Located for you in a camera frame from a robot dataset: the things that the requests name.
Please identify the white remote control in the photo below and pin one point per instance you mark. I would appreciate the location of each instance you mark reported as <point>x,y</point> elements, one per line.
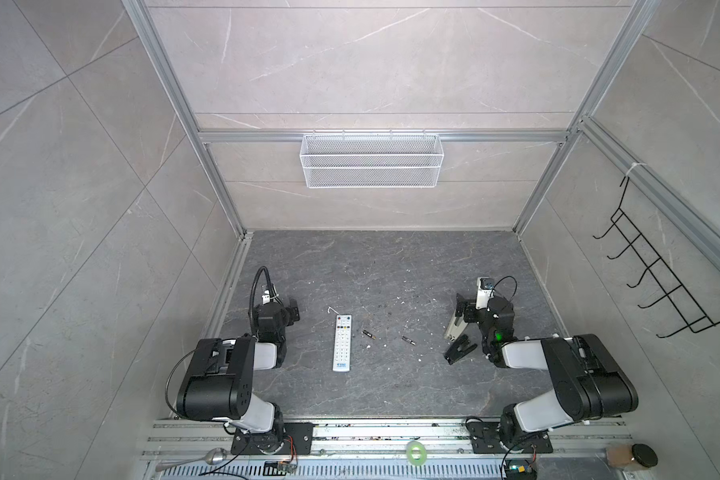
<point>342,344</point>

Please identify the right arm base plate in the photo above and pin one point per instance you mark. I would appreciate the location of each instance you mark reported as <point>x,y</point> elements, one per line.
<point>491,437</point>

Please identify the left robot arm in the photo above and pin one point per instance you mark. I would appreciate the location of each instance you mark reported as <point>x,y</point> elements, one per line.
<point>217,385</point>

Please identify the black wire hook rack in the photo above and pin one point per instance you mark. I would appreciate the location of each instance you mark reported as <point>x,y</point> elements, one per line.
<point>693,317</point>

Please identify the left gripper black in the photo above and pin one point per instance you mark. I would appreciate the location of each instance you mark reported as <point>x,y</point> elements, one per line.
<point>291,310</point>

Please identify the white wire mesh basket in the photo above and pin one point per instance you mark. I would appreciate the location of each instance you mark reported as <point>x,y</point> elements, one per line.
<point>384,160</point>

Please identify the amber jar black lid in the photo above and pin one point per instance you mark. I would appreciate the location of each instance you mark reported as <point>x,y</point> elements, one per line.
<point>631,457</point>

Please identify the green tape roll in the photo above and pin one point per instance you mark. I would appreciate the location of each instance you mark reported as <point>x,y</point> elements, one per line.
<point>416,453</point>

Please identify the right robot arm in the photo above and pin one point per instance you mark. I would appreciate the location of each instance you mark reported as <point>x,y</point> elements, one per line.
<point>587,383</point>

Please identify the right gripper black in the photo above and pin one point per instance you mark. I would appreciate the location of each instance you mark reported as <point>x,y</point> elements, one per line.
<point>470,318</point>

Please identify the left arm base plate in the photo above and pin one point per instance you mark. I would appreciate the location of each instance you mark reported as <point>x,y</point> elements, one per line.
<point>281,440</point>

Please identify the metal spoon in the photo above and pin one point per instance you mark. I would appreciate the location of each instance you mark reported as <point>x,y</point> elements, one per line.
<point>213,457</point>

